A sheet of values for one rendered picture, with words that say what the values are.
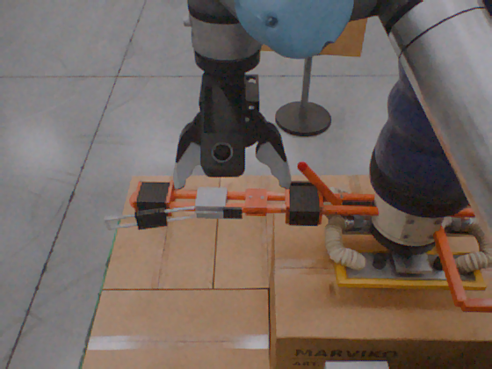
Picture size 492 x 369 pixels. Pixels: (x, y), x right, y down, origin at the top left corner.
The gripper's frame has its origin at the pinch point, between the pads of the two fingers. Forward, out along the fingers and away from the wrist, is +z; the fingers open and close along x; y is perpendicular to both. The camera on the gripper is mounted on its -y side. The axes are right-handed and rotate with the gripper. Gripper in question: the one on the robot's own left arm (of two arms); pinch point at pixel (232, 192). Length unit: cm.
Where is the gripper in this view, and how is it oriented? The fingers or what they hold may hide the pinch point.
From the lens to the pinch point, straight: 61.5
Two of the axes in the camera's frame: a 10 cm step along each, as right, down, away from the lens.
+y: -0.1, -7.1, 7.1
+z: 0.0, 7.1, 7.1
